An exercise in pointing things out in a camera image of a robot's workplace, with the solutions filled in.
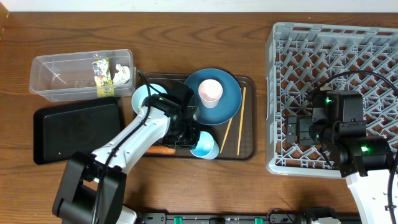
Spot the small light blue cup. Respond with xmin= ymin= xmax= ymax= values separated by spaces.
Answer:
xmin=190 ymin=131 xmax=220 ymax=160

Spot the pink plastic cup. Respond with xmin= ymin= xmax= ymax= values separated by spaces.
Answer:
xmin=198 ymin=79 xmax=223 ymax=108

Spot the large blue plate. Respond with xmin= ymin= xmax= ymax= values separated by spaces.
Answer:
xmin=185 ymin=68 xmax=242 ymax=126

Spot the white napkin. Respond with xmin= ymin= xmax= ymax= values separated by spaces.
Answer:
xmin=113 ymin=64 xmax=130 ymax=85

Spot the yellow green snack wrapper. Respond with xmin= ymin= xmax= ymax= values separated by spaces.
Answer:
xmin=92 ymin=58 xmax=114 ymax=98

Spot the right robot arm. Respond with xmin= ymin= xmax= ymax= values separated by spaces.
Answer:
xmin=286 ymin=90 xmax=397 ymax=223

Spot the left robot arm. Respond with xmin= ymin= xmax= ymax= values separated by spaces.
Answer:
xmin=52 ymin=93 xmax=200 ymax=223

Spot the grey dishwasher rack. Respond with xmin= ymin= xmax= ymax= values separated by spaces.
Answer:
xmin=266 ymin=22 xmax=397 ymax=179

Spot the orange carrot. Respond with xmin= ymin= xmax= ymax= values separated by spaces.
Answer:
xmin=146 ymin=146 xmax=176 ymax=155

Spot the short wooden chopstick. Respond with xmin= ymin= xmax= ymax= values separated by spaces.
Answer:
xmin=220 ymin=118 xmax=233 ymax=153

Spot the dark brown serving tray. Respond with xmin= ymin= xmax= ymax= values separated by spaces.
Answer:
xmin=132 ymin=73 xmax=257 ymax=162

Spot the light blue bowl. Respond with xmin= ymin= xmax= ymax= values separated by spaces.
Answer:
xmin=131 ymin=84 xmax=167 ymax=114

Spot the long wooden chopstick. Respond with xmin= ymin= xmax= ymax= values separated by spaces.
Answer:
xmin=237 ymin=87 xmax=246 ymax=156

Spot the black plastic bin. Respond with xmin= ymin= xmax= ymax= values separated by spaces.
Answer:
xmin=33 ymin=97 xmax=122 ymax=165

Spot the clear plastic bin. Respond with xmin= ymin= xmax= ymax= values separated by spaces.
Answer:
xmin=29 ymin=49 xmax=136 ymax=102

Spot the left black cable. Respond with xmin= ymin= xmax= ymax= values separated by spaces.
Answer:
xmin=91 ymin=69 xmax=169 ymax=224

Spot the black cable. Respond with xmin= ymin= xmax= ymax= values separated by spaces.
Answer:
xmin=307 ymin=70 xmax=398 ymax=224
xmin=91 ymin=69 xmax=169 ymax=224

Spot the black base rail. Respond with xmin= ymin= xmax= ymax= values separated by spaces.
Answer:
xmin=136 ymin=212 xmax=364 ymax=224

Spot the right black cable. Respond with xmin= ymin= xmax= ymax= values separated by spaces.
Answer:
xmin=307 ymin=70 xmax=398 ymax=224

